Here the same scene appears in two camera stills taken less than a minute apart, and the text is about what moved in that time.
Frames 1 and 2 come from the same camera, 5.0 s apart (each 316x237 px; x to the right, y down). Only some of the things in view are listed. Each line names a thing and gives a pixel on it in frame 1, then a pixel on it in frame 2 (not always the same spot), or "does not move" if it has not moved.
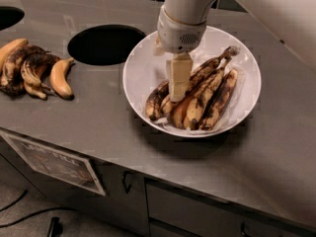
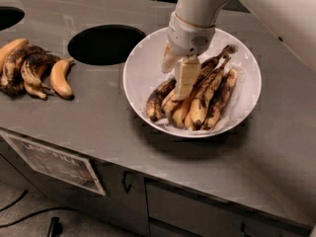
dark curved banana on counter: x=35 y=70 does not move
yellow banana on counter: x=59 y=78 does not move
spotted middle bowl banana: x=199 y=100 does not move
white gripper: x=179 y=35 → x=188 y=37
